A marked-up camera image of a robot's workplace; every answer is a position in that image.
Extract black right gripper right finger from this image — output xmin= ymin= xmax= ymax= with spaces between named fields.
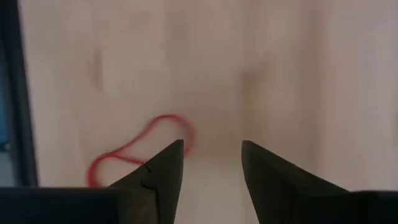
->
xmin=241 ymin=139 xmax=398 ymax=224

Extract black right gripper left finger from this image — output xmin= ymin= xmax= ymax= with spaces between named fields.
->
xmin=0 ymin=139 xmax=185 ymax=224

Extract red rubber band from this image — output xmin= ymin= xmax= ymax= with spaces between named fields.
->
xmin=87 ymin=114 xmax=195 ymax=188

